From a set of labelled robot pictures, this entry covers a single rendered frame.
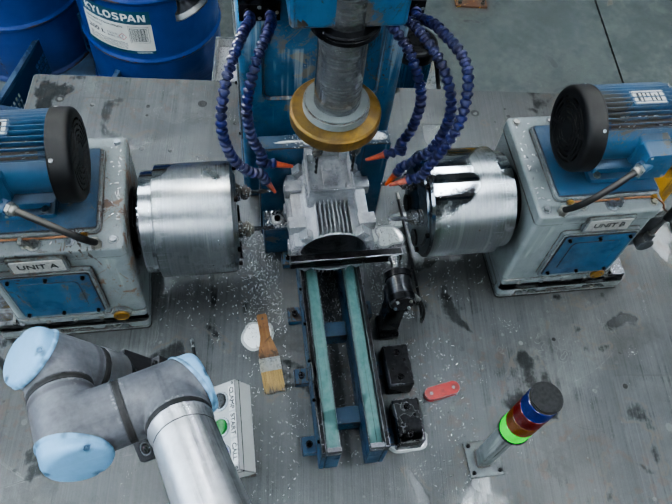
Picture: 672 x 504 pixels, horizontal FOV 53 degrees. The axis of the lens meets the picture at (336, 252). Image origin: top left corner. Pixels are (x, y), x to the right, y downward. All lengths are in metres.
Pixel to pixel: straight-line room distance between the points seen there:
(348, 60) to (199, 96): 0.97
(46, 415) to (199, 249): 0.59
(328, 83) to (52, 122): 0.50
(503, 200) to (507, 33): 2.30
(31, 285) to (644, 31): 3.37
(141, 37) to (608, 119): 1.95
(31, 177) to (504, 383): 1.13
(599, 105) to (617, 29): 2.57
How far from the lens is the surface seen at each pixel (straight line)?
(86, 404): 0.95
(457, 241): 1.52
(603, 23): 4.02
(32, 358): 1.01
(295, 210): 1.51
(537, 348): 1.76
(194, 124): 2.03
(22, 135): 1.34
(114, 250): 1.39
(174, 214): 1.42
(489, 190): 1.51
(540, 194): 1.53
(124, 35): 2.91
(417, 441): 1.54
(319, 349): 1.51
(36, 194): 1.39
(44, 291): 1.53
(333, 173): 1.49
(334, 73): 1.22
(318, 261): 1.49
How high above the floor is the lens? 2.31
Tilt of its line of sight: 59 degrees down
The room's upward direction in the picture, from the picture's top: 8 degrees clockwise
